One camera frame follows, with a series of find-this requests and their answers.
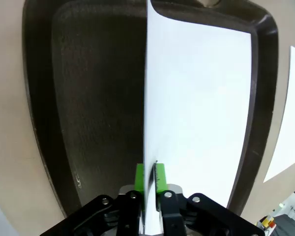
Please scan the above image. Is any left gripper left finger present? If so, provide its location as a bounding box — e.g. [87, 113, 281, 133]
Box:
[75, 163, 145, 236]

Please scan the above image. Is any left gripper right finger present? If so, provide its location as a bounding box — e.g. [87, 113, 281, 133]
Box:
[154, 162, 234, 236]

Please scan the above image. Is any white A4 paper sheet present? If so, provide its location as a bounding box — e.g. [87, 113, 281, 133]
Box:
[139, 0, 253, 236]

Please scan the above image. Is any yellow red emergency stop button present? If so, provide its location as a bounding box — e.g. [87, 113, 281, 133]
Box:
[260, 215, 276, 231]

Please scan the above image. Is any brown plastic serving tray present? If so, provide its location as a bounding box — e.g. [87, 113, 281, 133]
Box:
[22, 0, 278, 218]

